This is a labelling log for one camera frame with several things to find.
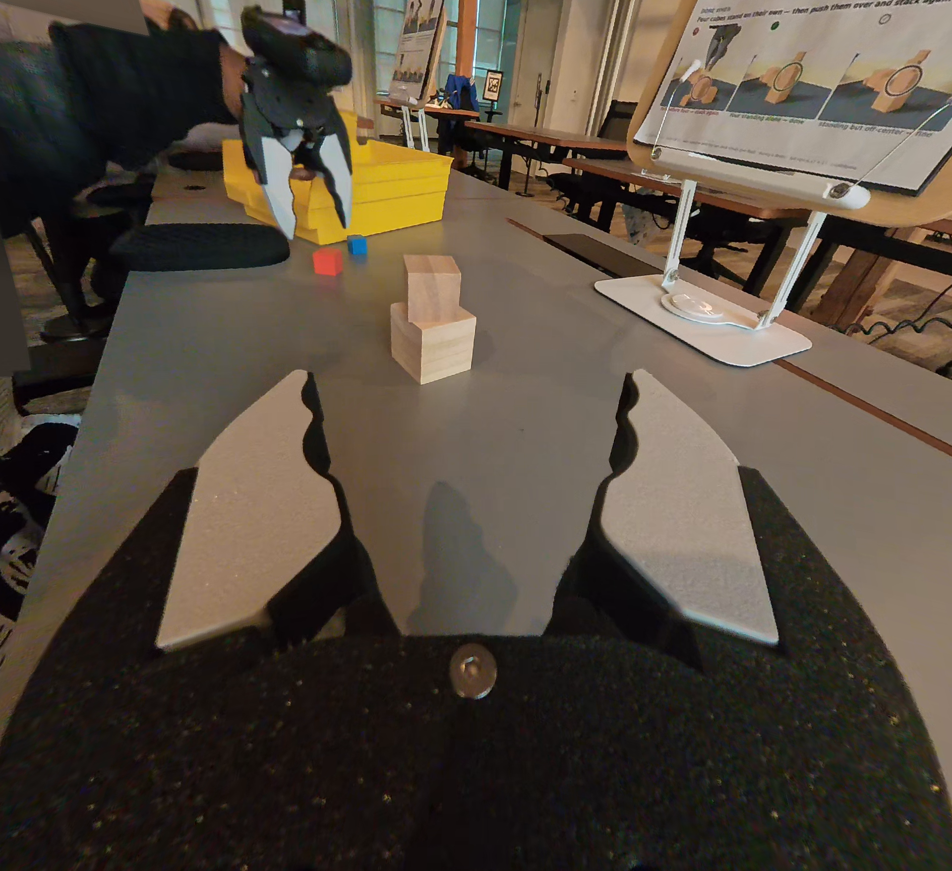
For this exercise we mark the medium wooden cube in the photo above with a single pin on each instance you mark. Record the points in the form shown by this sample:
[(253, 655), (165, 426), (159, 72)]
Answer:
[(432, 288)]

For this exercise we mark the tiny blue cube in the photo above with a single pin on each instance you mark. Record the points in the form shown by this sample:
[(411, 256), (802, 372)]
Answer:
[(357, 246)]

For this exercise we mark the long wooden office table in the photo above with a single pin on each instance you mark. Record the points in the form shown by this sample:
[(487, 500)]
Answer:
[(744, 194)]

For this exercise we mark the yellow plastic bin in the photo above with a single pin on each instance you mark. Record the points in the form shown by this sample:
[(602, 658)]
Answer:
[(365, 187)]

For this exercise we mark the printed instruction sheet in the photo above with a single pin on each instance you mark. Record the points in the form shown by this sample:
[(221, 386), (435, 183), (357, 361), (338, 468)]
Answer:
[(826, 53)]

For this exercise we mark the black wrist rest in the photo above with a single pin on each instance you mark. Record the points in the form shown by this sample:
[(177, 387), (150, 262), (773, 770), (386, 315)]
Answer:
[(201, 246)]

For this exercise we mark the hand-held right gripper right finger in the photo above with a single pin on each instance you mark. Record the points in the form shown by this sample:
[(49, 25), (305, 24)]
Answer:
[(692, 529)]

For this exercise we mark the small red cube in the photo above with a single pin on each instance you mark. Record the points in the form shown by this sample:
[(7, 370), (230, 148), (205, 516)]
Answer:
[(326, 263)]

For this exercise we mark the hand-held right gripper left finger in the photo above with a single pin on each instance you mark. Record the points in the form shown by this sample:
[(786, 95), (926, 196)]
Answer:
[(246, 529)]

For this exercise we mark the person's left forearm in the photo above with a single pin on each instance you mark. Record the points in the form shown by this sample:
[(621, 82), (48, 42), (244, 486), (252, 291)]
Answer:
[(104, 112)]

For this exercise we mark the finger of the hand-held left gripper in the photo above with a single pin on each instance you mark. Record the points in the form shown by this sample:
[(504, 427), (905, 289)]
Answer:
[(339, 172), (281, 187)]

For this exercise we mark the large wooden cube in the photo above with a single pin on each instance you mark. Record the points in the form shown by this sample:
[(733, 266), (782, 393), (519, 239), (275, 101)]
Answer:
[(432, 347)]

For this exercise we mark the white instruction sheet stand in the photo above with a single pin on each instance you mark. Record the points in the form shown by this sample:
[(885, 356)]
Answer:
[(893, 202)]

